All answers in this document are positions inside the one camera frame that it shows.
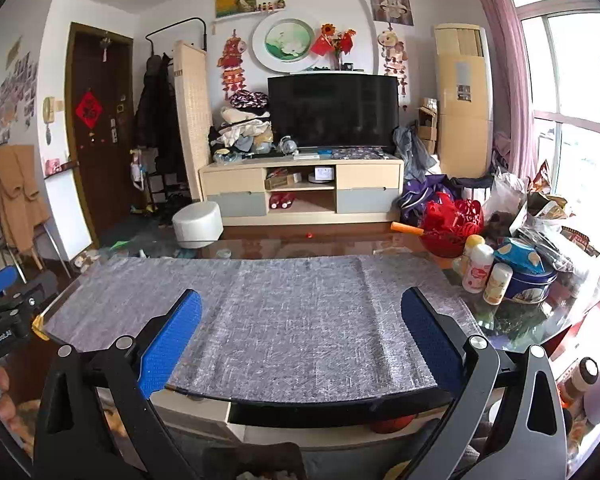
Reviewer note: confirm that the purple bag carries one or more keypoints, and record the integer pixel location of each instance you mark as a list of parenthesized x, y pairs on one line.
[(412, 203)]

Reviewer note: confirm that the orange stick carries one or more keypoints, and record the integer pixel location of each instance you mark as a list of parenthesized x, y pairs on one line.
[(406, 229)]

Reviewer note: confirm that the sunflower and flags vase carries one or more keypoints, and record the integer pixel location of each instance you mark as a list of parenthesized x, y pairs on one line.
[(334, 42)]

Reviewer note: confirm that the black coat rack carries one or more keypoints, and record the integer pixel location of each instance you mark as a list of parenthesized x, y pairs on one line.
[(157, 134)]

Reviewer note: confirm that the brown wooden door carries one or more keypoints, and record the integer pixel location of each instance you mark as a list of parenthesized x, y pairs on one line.
[(99, 93)]

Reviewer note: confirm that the white bottle red label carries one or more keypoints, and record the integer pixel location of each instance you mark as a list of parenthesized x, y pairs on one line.
[(480, 262)]

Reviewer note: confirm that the cream bottle yellow cap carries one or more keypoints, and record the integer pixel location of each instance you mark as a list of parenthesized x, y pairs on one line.
[(460, 263)]

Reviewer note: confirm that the small white bottle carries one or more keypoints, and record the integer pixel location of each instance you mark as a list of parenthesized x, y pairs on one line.
[(497, 283)]

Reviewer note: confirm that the black television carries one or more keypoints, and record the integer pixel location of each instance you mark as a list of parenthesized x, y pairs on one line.
[(334, 109)]

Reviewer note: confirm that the pink curtain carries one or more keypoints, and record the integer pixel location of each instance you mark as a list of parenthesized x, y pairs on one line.
[(511, 53)]

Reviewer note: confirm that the red fish hanging ornament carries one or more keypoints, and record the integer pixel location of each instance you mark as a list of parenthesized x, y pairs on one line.
[(230, 62)]

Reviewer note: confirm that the blue cookie tin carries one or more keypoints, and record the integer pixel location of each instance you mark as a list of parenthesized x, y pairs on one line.
[(531, 279)]

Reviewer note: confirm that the round lotus wall plaque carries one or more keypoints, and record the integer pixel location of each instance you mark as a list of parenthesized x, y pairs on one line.
[(283, 41)]

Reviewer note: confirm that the beige folded mat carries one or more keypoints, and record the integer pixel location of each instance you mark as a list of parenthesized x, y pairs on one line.
[(194, 111)]

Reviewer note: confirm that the red plastic basket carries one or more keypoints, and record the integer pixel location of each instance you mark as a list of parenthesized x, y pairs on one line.
[(447, 223)]

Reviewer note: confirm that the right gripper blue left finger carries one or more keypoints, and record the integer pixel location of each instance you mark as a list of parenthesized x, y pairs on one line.
[(167, 344)]

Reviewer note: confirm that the whiteboard easel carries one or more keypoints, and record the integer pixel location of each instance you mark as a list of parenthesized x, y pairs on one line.
[(72, 230)]

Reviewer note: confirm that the beige TV cabinet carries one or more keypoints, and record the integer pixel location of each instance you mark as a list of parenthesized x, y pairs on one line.
[(291, 191)]

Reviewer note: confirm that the brown coat on chair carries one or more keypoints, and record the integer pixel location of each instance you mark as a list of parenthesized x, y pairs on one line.
[(22, 207)]

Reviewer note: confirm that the pile of clothes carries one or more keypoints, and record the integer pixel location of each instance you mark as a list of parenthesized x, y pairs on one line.
[(246, 128)]

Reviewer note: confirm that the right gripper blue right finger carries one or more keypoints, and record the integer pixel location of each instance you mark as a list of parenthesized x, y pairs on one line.
[(440, 355)]

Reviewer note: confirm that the white round stool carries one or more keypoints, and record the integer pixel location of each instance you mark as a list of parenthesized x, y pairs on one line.
[(198, 225)]

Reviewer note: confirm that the basketball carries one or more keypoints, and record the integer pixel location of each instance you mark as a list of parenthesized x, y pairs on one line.
[(390, 426)]

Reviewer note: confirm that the beige standing air conditioner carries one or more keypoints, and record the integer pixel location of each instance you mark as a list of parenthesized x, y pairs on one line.
[(465, 100)]

